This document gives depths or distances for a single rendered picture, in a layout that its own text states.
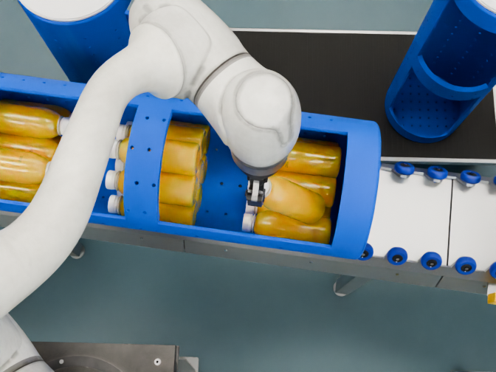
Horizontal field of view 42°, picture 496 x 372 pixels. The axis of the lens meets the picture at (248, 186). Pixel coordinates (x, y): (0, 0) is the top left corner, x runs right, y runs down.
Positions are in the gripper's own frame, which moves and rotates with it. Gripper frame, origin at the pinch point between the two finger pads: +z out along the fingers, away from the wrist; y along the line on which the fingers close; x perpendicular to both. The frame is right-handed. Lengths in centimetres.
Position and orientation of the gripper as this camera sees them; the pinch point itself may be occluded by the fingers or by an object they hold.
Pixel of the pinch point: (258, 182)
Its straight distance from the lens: 117.5
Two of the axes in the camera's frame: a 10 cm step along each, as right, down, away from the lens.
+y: 1.4, -9.6, 2.4
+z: 0.0, 2.4, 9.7
